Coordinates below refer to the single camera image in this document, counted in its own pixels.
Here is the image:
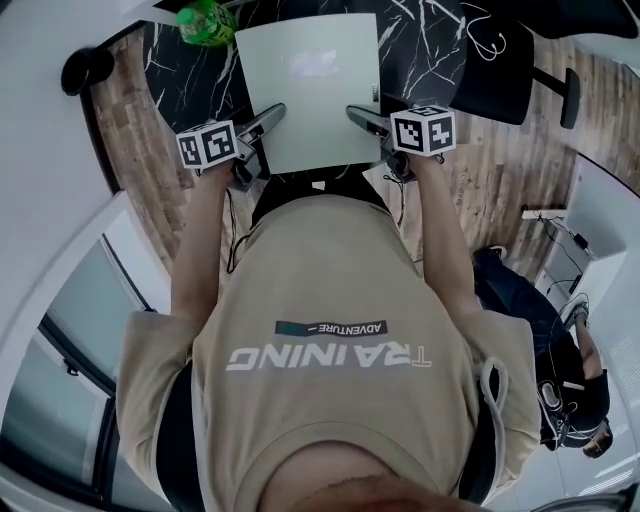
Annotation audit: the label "beige printed T-shirt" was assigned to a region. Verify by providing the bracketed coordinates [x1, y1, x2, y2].
[116, 191, 542, 507]

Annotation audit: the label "black marble-pattern table top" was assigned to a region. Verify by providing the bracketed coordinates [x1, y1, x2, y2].
[141, 0, 472, 194]

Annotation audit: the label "white drawstring cord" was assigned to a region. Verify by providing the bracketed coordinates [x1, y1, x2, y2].
[476, 356, 511, 485]

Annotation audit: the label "person's right forearm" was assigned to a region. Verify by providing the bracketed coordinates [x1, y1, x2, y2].
[410, 153, 485, 324]

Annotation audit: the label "black office chair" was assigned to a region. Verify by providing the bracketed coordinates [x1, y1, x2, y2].
[456, 0, 640, 130]

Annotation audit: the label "white cable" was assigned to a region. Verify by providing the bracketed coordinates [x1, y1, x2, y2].
[466, 13, 507, 62]

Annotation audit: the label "black framed window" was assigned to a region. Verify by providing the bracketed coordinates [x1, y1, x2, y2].
[27, 232, 152, 504]

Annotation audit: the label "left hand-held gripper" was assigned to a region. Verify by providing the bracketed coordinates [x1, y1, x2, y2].
[177, 102, 288, 193]

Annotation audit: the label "person's left forearm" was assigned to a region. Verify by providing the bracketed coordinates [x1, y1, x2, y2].
[168, 162, 237, 324]

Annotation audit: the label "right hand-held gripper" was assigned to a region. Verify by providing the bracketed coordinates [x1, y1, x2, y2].
[345, 103, 458, 183]

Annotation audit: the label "black trousers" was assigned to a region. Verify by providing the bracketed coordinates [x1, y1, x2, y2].
[249, 167, 400, 232]

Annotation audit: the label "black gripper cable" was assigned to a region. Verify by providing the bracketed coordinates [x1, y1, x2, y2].
[225, 187, 262, 276]
[382, 167, 427, 262]

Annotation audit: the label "white side table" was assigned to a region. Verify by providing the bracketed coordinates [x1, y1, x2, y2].
[521, 158, 630, 302]

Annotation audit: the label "green drink bottle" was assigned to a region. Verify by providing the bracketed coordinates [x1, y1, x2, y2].
[175, 0, 237, 48]

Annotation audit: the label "white rectangular board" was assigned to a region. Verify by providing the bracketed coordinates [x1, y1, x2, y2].
[234, 12, 385, 175]

